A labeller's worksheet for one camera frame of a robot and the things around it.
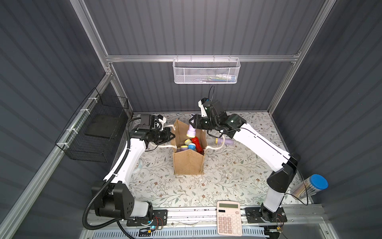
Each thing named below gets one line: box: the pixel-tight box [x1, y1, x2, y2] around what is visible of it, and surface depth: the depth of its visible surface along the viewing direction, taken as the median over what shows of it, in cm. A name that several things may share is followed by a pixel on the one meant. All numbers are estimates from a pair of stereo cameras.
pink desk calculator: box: [216, 200, 243, 237], surface depth 74 cm
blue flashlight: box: [188, 142, 196, 151], surface depth 91 cm
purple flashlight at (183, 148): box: [180, 145, 189, 151], surface depth 90 cm
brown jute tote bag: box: [170, 119, 208, 175], surface depth 84 cm
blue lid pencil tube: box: [290, 173, 329, 199], surface depth 68 cm
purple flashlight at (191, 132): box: [186, 123, 197, 138], surface depth 75 cm
